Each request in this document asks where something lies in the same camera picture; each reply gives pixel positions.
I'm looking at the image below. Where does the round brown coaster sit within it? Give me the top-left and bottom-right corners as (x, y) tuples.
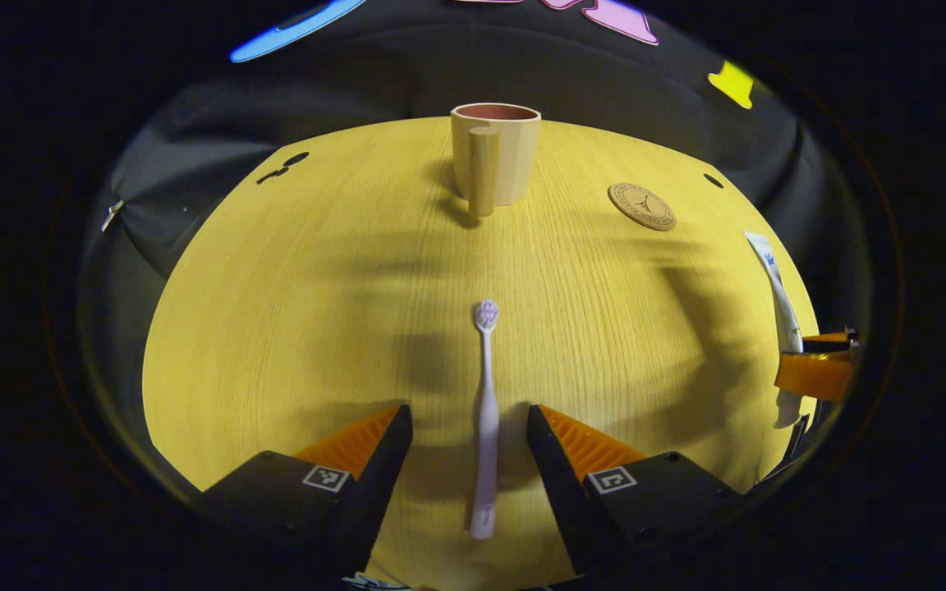
(608, 182), (677, 231)

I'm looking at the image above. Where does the wooden desktop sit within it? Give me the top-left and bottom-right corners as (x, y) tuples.
(142, 117), (820, 591)

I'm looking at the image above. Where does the beige cup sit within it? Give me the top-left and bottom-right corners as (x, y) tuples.
(450, 103), (542, 218)

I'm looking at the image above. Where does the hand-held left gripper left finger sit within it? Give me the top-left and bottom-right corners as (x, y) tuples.
(198, 402), (414, 575)

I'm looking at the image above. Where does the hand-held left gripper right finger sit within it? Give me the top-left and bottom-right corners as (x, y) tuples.
(526, 404), (741, 575)

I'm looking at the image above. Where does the white toothpaste tube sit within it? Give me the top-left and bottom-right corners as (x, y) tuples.
(744, 231), (806, 429)

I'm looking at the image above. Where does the white toothbrush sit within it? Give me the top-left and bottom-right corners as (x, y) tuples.
(470, 299), (501, 540)

